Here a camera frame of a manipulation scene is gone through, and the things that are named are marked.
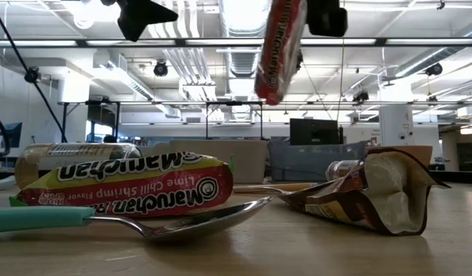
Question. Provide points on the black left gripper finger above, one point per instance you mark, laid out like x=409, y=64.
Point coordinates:
x=143, y=17

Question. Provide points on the red yellow ramen packet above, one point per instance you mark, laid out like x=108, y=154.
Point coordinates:
x=279, y=57

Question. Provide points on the dark grey plastic bin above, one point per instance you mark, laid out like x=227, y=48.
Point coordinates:
x=308, y=165

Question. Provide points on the plain silver spoon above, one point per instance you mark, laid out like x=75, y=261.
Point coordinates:
x=276, y=191

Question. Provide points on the orange brown snack pouch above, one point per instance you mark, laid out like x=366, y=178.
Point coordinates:
x=389, y=191

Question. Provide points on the person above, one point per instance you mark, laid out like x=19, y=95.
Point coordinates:
x=109, y=138

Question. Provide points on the small glass spice jar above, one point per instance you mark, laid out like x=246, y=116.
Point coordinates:
x=337, y=168

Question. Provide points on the large glass spice jar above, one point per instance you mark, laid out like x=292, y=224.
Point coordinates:
x=67, y=153

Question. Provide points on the orange bowl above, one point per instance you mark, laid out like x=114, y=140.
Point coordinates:
x=421, y=153

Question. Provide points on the lime chili shrimp ramen packet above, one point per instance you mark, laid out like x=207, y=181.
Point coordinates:
x=124, y=188

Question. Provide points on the blue screen monitor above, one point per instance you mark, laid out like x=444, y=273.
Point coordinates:
x=14, y=134

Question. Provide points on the black ceiling camera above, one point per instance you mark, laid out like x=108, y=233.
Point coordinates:
x=160, y=69
x=434, y=69
x=360, y=96
x=32, y=74

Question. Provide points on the silver ventilation duct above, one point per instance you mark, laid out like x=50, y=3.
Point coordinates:
x=243, y=61

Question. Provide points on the black background frame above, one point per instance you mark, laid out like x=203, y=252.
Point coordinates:
x=206, y=122

